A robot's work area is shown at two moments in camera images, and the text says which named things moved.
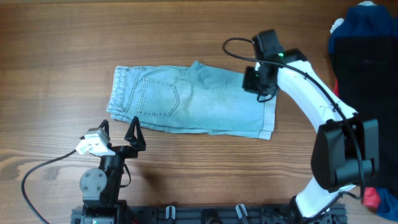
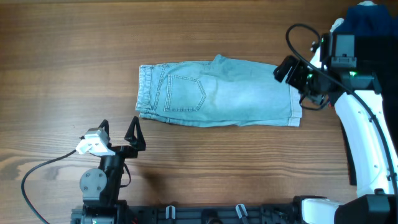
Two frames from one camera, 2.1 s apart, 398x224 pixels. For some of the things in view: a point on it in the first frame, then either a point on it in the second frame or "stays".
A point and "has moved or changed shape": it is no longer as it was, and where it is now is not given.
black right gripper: (271, 90) → (319, 96)
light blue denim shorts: (194, 97) has moved or changed shape
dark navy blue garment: (365, 20) stays
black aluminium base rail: (222, 214) stays
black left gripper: (136, 143) stays
